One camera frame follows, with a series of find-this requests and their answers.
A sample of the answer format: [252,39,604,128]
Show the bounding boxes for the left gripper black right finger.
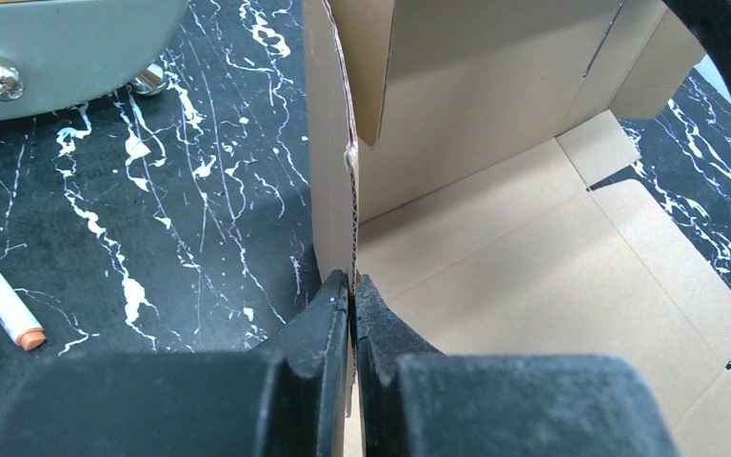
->
[354,276,678,456]

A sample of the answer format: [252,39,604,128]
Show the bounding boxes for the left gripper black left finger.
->
[0,270,349,456]

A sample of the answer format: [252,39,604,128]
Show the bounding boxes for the brown cardboard box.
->
[303,1,731,456]

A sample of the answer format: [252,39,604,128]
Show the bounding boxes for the round white drawer cabinet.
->
[0,0,188,120]

